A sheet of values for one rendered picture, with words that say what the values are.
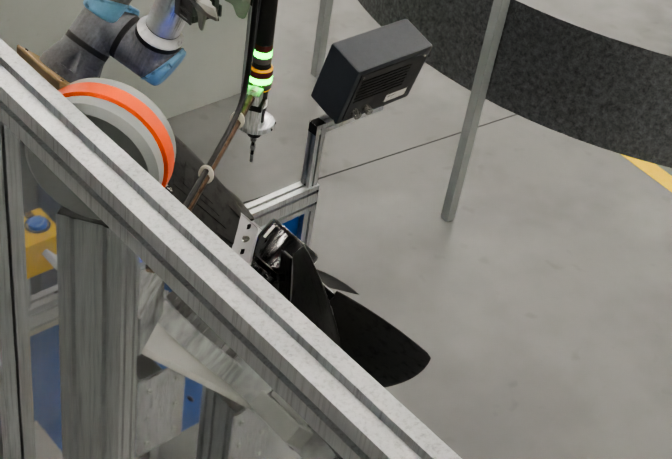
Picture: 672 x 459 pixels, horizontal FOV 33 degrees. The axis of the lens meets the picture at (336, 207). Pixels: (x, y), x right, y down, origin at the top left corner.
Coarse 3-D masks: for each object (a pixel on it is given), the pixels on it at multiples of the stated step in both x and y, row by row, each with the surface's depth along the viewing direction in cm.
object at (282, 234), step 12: (264, 228) 217; (276, 228) 215; (264, 240) 215; (276, 240) 214; (288, 240) 213; (300, 240) 214; (264, 252) 214; (276, 252) 213; (288, 252) 213; (312, 252) 215; (252, 264) 215; (264, 264) 213; (276, 264) 213; (264, 276) 214; (276, 276) 214; (276, 288) 216
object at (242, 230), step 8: (240, 224) 213; (240, 232) 212; (248, 232) 214; (256, 232) 216; (240, 240) 212; (256, 240) 215; (232, 248) 209; (240, 248) 211; (248, 248) 213; (240, 256) 211; (248, 256) 213
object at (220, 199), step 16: (176, 144) 205; (176, 160) 202; (192, 160) 207; (176, 176) 199; (192, 176) 204; (176, 192) 197; (208, 192) 206; (224, 192) 211; (208, 208) 204; (224, 208) 209; (240, 208) 213; (208, 224) 203; (224, 224) 207; (224, 240) 207
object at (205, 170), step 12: (252, 12) 182; (252, 24) 184; (252, 36) 185; (252, 48) 186; (240, 96) 190; (240, 108) 189; (240, 120) 190; (228, 132) 185; (216, 156) 180; (204, 168) 177; (192, 192) 172
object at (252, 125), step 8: (248, 88) 198; (256, 96) 197; (256, 104) 198; (264, 104) 200; (248, 112) 201; (256, 112) 201; (248, 120) 202; (256, 120) 202; (264, 120) 206; (272, 120) 207; (240, 128) 205; (248, 128) 203; (256, 128) 203; (264, 128) 204; (272, 128) 206
